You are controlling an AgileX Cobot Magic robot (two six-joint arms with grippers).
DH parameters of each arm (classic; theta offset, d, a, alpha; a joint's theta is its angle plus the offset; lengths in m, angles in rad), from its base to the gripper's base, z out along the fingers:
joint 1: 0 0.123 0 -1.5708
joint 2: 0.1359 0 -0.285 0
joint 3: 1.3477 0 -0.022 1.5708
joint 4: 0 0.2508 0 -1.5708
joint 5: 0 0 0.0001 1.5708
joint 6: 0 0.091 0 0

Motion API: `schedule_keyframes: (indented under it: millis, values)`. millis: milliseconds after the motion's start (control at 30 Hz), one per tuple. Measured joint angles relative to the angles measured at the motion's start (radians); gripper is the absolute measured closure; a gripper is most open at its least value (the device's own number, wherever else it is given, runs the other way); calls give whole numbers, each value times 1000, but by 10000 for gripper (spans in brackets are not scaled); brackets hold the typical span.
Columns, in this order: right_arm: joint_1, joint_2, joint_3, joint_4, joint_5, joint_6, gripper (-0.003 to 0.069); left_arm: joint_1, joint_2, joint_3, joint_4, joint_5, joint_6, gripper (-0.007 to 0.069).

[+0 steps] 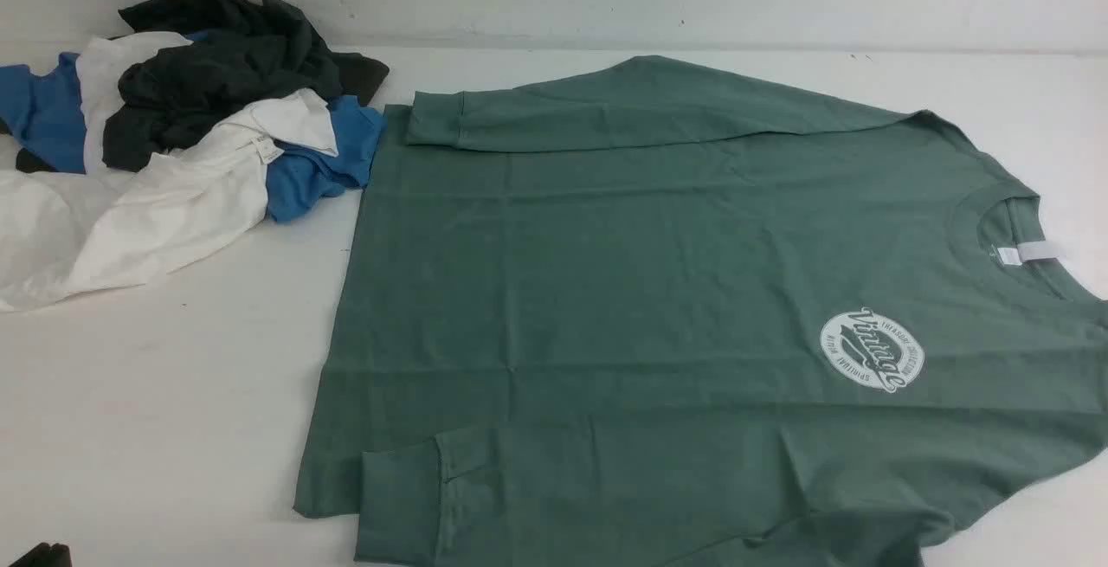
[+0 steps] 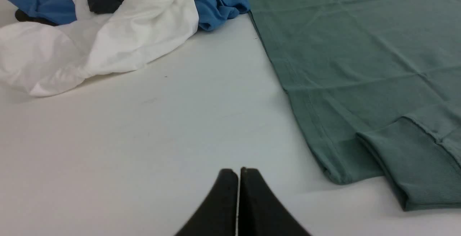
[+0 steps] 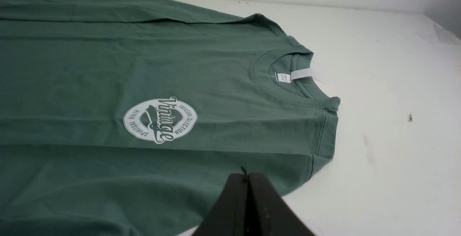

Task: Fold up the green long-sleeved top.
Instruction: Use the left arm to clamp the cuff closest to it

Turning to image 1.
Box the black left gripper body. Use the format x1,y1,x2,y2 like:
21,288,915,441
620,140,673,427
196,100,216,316
10,543,72,567

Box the green long-sleeve top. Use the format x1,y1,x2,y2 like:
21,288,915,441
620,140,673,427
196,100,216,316
293,55,1105,566

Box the blue garment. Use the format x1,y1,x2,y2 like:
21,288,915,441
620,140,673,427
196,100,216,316
1,31,387,223

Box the white garment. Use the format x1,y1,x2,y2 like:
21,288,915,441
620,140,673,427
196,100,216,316
0,31,339,313

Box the dark grey garment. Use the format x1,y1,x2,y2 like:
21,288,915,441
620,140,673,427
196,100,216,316
3,0,390,173

